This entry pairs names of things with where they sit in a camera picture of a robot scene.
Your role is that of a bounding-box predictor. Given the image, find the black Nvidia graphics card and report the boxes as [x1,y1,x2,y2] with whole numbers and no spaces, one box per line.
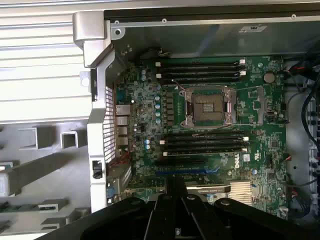
[185,184,230,195]

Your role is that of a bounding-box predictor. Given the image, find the blue expansion slot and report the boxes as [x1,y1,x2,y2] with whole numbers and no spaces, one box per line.
[155,169,219,176]

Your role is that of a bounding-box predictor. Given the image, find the silver finned chipset heatsink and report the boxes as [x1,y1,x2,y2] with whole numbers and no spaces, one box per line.
[227,180,253,199]

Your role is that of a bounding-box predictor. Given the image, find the black expansion slot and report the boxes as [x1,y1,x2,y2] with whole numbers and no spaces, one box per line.
[154,158,205,166]

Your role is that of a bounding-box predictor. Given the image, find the black RAM slot white clips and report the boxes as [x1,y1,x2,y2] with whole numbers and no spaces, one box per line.
[155,59,247,67]
[155,71,247,79]
[159,136,250,145]
[162,147,249,158]

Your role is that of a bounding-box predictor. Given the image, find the thin metal locking lever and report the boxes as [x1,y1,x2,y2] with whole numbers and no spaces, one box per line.
[191,124,237,137]

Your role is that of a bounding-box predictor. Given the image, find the metal rear port block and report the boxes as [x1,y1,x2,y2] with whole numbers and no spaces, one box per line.
[115,104,133,152]

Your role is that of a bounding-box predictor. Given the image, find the green Dell motherboard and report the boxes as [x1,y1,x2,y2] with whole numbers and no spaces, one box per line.
[114,56,289,216]

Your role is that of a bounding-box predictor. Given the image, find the silver open PC case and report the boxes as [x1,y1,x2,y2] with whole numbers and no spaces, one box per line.
[72,9,320,222]

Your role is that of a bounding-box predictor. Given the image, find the grey parts rack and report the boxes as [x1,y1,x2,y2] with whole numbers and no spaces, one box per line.
[0,121,93,240]

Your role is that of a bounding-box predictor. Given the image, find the round coin cell battery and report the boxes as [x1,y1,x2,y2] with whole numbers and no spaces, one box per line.
[264,71,276,84]

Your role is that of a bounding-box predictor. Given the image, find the white label sticker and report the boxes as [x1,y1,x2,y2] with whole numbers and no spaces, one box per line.
[238,24,269,34]

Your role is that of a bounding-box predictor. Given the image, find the thin red wire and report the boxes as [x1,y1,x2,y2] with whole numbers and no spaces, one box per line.
[109,151,131,169]

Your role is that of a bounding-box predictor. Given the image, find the CPU socket with metal frame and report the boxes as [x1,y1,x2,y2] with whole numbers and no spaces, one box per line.
[184,85,238,127]

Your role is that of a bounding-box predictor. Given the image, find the thick black wire loop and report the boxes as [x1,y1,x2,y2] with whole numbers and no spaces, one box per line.
[286,44,320,187]

